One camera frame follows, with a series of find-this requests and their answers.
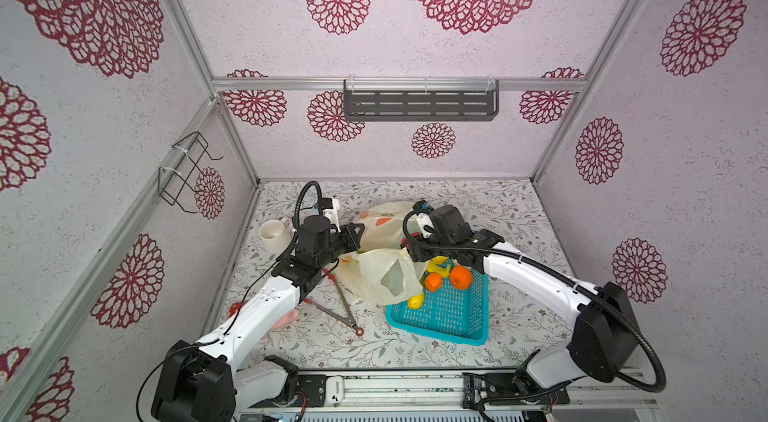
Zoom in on yellow banana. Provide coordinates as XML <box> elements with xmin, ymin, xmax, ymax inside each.
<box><xmin>426</xmin><ymin>256</ymin><xmax>452</xmax><ymax>278</ymax></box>

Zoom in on orange tangerine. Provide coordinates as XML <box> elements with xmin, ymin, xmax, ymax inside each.
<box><xmin>449</xmin><ymin>265</ymin><xmax>474</xmax><ymax>291</ymax></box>
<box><xmin>423</xmin><ymin>272</ymin><xmax>444</xmax><ymax>293</ymax></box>

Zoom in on cream printed plastic bag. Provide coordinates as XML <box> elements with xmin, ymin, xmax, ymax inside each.
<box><xmin>334</xmin><ymin>201</ymin><xmax>426</xmax><ymax>306</ymax></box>

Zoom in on yellow lemon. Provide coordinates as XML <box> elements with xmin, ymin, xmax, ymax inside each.
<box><xmin>407</xmin><ymin>293</ymin><xmax>425</xmax><ymax>310</ymax></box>

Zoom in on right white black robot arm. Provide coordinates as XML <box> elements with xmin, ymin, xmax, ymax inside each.
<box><xmin>403</xmin><ymin>201</ymin><xmax>667</xmax><ymax>420</ymax></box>

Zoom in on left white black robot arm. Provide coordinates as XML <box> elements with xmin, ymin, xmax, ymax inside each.
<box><xmin>149</xmin><ymin>181</ymin><xmax>364</xmax><ymax>421</ymax></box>

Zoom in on white ceramic mug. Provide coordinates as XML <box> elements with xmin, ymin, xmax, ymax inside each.
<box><xmin>258</xmin><ymin>218</ymin><xmax>293</xmax><ymax>256</ymax></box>

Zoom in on metal tongs red tips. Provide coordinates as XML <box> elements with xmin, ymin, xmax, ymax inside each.
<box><xmin>304</xmin><ymin>269</ymin><xmax>365</xmax><ymax>337</ymax></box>

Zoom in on teal plastic basket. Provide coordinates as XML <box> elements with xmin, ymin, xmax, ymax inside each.
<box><xmin>386</xmin><ymin>269</ymin><xmax>489</xmax><ymax>346</ymax></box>

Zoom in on grey wall shelf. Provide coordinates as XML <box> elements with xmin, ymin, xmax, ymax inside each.
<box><xmin>342</xmin><ymin>80</ymin><xmax>500</xmax><ymax>122</ymax></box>

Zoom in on black wire wall rack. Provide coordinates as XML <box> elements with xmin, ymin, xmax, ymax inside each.
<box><xmin>156</xmin><ymin>131</ymin><xmax>223</xmax><ymax>214</ymax></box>

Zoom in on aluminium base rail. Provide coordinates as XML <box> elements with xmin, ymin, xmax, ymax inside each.
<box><xmin>149</xmin><ymin>366</ymin><xmax>655</xmax><ymax>417</ymax></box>

